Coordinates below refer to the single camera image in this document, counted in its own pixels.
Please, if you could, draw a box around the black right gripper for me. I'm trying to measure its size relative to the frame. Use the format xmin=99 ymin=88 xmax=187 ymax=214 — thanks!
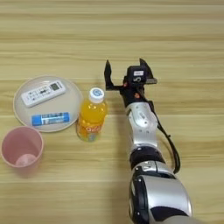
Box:
xmin=103 ymin=58 xmax=158 ymax=109

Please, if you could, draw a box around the orange juice bottle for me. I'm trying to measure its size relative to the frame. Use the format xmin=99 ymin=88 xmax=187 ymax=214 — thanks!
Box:
xmin=75 ymin=87 xmax=109 ymax=143

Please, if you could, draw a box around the pink plastic cup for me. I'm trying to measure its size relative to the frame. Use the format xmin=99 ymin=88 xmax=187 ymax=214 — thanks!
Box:
xmin=0 ymin=125 xmax=46 ymax=178

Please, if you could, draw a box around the small black box white label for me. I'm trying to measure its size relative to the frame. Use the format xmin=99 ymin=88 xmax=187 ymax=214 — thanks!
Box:
xmin=126 ymin=65 xmax=148 ymax=84

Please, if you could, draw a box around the round beige plate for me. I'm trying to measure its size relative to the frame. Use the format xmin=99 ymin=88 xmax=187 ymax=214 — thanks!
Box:
xmin=12 ymin=74 xmax=85 ymax=134

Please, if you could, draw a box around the white remote control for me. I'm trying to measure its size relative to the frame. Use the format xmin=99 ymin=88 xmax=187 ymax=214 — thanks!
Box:
xmin=20 ymin=80 xmax=67 ymax=109

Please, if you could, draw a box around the blue glue stick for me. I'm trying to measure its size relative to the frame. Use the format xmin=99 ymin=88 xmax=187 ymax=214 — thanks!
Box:
xmin=31 ymin=112 xmax=71 ymax=127

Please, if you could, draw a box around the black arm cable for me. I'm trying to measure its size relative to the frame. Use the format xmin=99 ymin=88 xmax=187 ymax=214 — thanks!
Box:
xmin=136 ymin=87 xmax=182 ymax=175

